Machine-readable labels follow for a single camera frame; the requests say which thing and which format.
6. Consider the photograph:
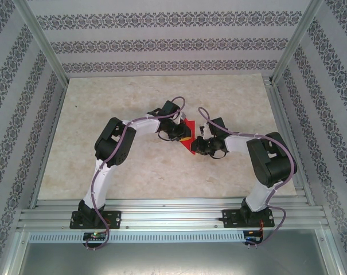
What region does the red paper sheet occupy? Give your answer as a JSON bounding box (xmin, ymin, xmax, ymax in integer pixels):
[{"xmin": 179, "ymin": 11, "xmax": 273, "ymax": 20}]
[{"xmin": 180, "ymin": 117, "xmax": 197, "ymax": 156}]

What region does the grey metal sheet panel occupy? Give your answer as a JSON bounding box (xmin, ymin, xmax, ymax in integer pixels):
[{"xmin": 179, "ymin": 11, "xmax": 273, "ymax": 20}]
[{"xmin": 11, "ymin": 230, "xmax": 345, "ymax": 275}]

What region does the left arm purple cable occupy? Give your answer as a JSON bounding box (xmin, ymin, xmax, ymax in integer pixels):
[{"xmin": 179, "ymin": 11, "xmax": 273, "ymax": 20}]
[{"xmin": 85, "ymin": 96, "xmax": 187, "ymax": 253}]

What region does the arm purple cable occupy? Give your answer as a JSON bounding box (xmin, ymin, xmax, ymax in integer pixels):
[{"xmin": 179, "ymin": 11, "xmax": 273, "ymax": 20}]
[
  {"xmin": 198, "ymin": 106, "xmax": 296, "ymax": 249},
  {"xmin": 85, "ymin": 96, "xmax": 187, "ymax": 253}
]

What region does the wide aluminium mounting rail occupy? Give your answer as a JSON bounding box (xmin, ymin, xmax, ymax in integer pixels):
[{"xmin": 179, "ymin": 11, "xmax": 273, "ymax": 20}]
[{"xmin": 17, "ymin": 199, "xmax": 330, "ymax": 230}]

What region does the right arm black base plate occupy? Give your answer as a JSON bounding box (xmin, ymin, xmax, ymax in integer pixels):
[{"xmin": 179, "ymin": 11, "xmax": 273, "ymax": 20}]
[{"xmin": 222, "ymin": 209, "xmax": 276, "ymax": 229}]

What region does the slotted grey cable duct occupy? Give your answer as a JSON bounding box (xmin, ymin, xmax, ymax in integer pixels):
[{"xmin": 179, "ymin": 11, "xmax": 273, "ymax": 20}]
[{"xmin": 28, "ymin": 231, "xmax": 246, "ymax": 243}]

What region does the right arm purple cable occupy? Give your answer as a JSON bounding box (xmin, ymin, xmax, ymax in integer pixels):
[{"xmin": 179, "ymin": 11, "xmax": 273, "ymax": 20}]
[{"xmin": 198, "ymin": 106, "xmax": 296, "ymax": 249}]

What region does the aluminium side rail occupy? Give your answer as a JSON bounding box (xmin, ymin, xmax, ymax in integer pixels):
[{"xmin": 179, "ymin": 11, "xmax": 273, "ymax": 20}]
[
  {"xmin": 29, "ymin": 81, "xmax": 69, "ymax": 209},
  {"xmin": 263, "ymin": 76, "xmax": 316, "ymax": 207}
]

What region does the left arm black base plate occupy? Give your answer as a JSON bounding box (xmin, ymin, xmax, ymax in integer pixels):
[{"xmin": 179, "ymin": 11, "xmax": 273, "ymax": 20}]
[{"xmin": 71, "ymin": 210, "xmax": 122, "ymax": 230}]

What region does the aluminium frame post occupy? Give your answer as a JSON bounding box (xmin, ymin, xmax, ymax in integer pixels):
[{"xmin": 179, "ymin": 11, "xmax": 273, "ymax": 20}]
[
  {"xmin": 270, "ymin": 0, "xmax": 326, "ymax": 86},
  {"xmin": 14, "ymin": 0, "xmax": 70, "ymax": 85}
]

